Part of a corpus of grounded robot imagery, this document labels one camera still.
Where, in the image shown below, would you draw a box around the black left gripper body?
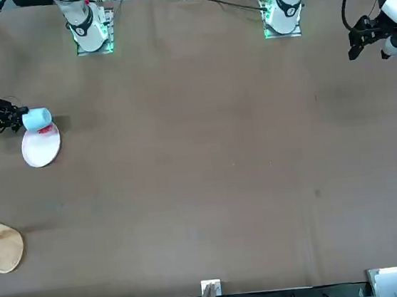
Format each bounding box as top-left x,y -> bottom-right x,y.
369,15 -> 394,44

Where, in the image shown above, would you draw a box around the blue plastic cup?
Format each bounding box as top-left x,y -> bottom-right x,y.
21,106 -> 54,133

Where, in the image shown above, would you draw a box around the pink plate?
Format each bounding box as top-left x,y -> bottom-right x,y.
19,125 -> 64,170

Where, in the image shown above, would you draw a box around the light wooden stand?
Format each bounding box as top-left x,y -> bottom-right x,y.
0,218 -> 29,275

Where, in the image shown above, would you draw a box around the metal table edge bracket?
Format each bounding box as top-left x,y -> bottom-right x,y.
200,278 -> 223,297

